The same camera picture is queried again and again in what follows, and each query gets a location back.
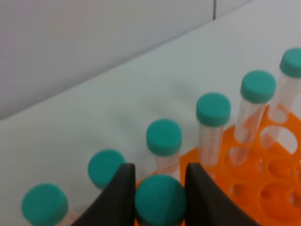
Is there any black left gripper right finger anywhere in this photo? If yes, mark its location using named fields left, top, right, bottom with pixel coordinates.
left=185, top=163, right=258, bottom=226

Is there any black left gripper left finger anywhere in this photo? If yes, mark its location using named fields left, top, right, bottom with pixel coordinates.
left=73, top=163, right=136, bottom=226

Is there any test tube with teal cap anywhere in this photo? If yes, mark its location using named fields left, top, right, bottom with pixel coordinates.
left=134, top=174, right=187, bottom=226

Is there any rack tube row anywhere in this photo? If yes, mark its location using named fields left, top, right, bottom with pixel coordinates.
left=260, top=48, right=301, bottom=150
left=229, top=70, right=277, bottom=167
left=146, top=119, right=182, bottom=181
left=87, top=149, right=126, bottom=190
left=196, top=92, right=231, bottom=167
left=21, top=183, right=78, bottom=226

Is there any orange test tube rack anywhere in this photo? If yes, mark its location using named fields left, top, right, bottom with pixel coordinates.
left=179, top=107, right=301, bottom=226

